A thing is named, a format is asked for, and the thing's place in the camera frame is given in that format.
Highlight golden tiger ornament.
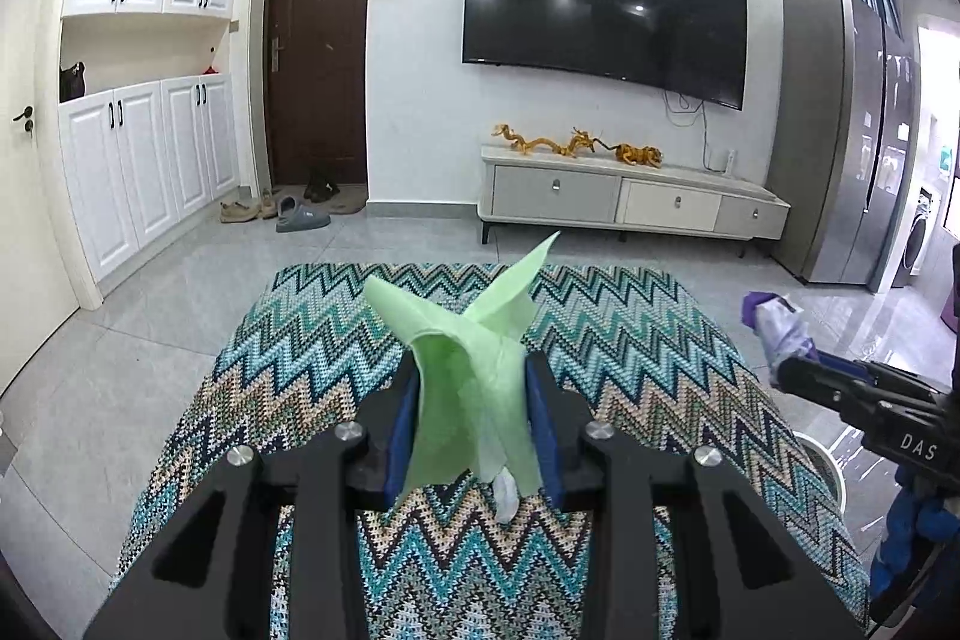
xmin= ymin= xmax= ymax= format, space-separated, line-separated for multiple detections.
xmin=615 ymin=143 xmax=665 ymax=169

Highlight television cables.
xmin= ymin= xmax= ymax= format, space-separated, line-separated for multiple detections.
xmin=661 ymin=89 xmax=710 ymax=170

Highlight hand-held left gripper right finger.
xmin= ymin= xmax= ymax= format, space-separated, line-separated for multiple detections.
xmin=523 ymin=351 xmax=875 ymax=640

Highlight person's right hand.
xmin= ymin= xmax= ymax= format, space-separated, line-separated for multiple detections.
xmin=872 ymin=475 xmax=960 ymax=605

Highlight golden dragon ornament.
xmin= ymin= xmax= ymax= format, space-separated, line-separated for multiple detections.
xmin=493 ymin=124 xmax=561 ymax=158
xmin=559 ymin=126 xmax=613 ymax=160

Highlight purple and white wrapper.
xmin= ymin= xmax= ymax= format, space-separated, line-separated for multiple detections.
xmin=741 ymin=290 xmax=816 ymax=380

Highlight white built-in cabinet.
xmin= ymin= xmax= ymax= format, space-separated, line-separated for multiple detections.
xmin=58 ymin=0 xmax=248 ymax=296

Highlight zigzag patterned cloth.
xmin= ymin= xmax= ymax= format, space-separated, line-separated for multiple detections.
xmin=109 ymin=261 xmax=871 ymax=640

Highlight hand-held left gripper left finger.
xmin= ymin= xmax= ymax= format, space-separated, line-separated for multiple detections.
xmin=82 ymin=351 xmax=421 ymax=640

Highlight white trash bin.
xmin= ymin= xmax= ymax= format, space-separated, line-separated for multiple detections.
xmin=791 ymin=431 xmax=850 ymax=515

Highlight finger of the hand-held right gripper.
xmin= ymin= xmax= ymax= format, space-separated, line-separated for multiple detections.
xmin=814 ymin=349 xmax=938 ymax=392
xmin=772 ymin=356 xmax=871 ymax=420

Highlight washing machine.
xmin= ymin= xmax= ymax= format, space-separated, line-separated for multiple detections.
xmin=892 ymin=186 xmax=940 ymax=290

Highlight grey refrigerator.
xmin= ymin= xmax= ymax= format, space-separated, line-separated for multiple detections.
xmin=765 ymin=0 xmax=920 ymax=292

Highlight dark brown entrance door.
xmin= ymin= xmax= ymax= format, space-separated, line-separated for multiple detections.
xmin=266 ymin=0 xmax=374 ymax=191

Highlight green paper napkin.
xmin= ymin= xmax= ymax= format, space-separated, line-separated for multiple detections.
xmin=362 ymin=229 xmax=560 ymax=510

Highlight white room door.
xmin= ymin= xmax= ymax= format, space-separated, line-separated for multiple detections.
xmin=0 ymin=0 xmax=82 ymax=397

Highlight white tissue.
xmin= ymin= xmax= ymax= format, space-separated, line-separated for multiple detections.
xmin=493 ymin=467 xmax=523 ymax=522

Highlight white television cabinet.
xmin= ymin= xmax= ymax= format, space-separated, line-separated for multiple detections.
xmin=478 ymin=143 xmax=792 ymax=259

